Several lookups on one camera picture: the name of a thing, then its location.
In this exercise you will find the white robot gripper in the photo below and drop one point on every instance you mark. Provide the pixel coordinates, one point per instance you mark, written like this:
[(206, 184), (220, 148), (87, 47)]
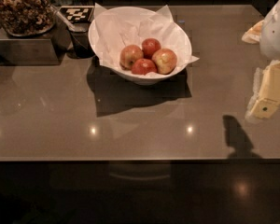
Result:
[(276, 32)]

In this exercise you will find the right yellow-red apple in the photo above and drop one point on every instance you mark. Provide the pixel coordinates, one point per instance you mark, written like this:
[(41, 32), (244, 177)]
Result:
[(165, 60)]

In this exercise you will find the yellow-red apple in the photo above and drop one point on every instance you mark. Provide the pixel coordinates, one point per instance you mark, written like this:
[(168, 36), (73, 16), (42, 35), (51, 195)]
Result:
[(165, 60), (129, 55)]

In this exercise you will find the back red apple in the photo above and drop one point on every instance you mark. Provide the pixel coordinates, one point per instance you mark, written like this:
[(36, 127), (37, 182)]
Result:
[(150, 46)]

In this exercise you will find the red apple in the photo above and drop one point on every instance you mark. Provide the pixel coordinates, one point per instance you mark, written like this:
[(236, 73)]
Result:
[(143, 67), (150, 46)]

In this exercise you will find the front red apple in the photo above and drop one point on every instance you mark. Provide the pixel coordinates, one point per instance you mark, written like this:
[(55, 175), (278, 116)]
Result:
[(143, 67)]

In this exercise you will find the white bowl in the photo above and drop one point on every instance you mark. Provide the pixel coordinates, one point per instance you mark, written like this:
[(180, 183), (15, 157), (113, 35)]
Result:
[(146, 77)]

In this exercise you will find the left yellow-red apple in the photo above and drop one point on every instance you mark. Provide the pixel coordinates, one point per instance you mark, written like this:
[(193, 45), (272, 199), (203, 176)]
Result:
[(129, 55)]

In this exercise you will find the white paper liner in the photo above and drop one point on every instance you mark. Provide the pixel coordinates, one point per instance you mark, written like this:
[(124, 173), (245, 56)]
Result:
[(115, 31)]

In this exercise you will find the dark metal scoop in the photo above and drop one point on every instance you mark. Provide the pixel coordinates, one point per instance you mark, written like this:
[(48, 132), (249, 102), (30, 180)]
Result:
[(72, 27)]

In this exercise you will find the black white marker tag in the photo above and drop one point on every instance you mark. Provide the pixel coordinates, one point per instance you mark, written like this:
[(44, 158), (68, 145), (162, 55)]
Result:
[(77, 14)]

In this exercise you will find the dark metal box stand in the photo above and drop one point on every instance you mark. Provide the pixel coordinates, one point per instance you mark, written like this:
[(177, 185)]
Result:
[(46, 49)]

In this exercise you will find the glass jar of granola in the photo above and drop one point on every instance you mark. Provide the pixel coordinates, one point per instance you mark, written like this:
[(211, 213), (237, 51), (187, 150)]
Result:
[(23, 18)]

